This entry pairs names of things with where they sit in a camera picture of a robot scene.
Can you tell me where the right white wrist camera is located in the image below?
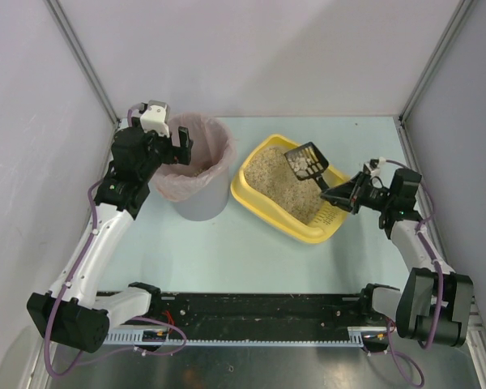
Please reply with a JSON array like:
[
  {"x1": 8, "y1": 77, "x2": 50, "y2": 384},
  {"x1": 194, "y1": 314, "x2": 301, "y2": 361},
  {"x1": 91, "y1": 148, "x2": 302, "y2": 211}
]
[{"x1": 363, "y1": 157, "x2": 386, "y2": 177}]

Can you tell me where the beige cat litter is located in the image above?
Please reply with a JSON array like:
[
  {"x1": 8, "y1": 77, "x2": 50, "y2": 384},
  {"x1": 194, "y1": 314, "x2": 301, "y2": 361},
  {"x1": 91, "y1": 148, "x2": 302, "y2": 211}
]
[{"x1": 244, "y1": 147, "x2": 323, "y2": 224}]

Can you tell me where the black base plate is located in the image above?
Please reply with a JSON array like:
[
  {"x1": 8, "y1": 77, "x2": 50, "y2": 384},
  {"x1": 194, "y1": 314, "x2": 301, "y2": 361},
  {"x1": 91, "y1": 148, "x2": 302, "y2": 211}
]
[{"x1": 142, "y1": 293, "x2": 386, "y2": 344}]

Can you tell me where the pink plastic bin liner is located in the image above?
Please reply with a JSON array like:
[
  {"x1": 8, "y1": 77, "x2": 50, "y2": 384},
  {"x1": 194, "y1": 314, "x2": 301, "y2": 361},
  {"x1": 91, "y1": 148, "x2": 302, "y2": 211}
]
[{"x1": 151, "y1": 112, "x2": 237, "y2": 203}]

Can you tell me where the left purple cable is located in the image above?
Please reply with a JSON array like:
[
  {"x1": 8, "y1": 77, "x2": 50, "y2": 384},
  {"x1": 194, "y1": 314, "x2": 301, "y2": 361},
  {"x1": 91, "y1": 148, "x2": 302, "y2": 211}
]
[{"x1": 43, "y1": 103, "x2": 147, "y2": 380}]

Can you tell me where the grey trash bin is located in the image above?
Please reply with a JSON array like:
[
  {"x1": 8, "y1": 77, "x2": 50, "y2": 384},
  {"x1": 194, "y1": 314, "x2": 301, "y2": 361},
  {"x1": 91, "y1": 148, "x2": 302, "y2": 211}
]
[{"x1": 169, "y1": 168, "x2": 230, "y2": 221}]

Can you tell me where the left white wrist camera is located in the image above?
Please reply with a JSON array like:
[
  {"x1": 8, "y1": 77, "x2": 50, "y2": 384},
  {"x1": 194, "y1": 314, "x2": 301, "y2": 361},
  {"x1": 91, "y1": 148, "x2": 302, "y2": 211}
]
[{"x1": 127, "y1": 100, "x2": 170, "y2": 138}]

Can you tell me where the black slotted litter scoop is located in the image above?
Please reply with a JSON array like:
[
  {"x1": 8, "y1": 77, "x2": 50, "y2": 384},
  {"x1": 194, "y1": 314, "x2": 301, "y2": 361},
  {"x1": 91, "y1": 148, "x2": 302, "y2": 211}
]
[{"x1": 283, "y1": 142, "x2": 330, "y2": 191}]

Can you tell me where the right aluminium frame post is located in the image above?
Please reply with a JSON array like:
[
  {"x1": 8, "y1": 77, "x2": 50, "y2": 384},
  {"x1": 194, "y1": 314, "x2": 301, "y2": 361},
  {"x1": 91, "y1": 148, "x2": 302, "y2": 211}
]
[{"x1": 397, "y1": 0, "x2": 475, "y2": 122}]

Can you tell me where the yellow litter box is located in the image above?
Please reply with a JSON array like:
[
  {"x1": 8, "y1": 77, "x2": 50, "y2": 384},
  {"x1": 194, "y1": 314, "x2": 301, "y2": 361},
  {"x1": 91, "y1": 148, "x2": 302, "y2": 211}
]
[{"x1": 230, "y1": 134, "x2": 347, "y2": 244}]

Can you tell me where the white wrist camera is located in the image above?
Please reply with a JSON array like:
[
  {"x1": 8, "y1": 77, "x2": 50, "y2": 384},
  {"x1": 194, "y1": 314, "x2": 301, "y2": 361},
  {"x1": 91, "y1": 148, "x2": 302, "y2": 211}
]
[
  {"x1": 127, "y1": 100, "x2": 170, "y2": 138},
  {"x1": 363, "y1": 157, "x2": 386, "y2": 177}
]

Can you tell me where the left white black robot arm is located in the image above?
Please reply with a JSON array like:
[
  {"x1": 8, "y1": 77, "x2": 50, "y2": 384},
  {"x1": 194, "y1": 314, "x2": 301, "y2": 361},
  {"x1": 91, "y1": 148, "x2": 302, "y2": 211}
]
[{"x1": 27, "y1": 126, "x2": 194, "y2": 353}]

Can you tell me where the left aluminium frame post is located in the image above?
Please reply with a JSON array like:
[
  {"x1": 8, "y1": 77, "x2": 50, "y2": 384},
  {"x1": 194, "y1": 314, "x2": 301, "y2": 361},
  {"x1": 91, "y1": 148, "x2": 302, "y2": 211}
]
[{"x1": 43, "y1": 0, "x2": 120, "y2": 127}]

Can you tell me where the grey slotted cable duct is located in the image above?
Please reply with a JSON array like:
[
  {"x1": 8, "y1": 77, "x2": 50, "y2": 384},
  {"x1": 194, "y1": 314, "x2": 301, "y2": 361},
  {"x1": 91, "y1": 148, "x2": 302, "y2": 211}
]
[{"x1": 104, "y1": 327, "x2": 384, "y2": 346}]

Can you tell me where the aluminium frame post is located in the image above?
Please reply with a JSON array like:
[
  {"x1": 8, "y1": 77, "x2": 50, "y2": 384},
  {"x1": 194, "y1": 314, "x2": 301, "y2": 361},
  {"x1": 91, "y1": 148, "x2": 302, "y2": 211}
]
[
  {"x1": 397, "y1": 0, "x2": 475, "y2": 122},
  {"x1": 43, "y1": 0, "x2": 120, "y2": 127}
]

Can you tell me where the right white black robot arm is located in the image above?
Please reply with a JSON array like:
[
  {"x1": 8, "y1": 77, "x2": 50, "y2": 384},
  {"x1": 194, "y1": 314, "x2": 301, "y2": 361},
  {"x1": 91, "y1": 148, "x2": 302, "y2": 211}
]
[{"x1": 316, "y1": 168, "x2": 473, "y2": 348}]

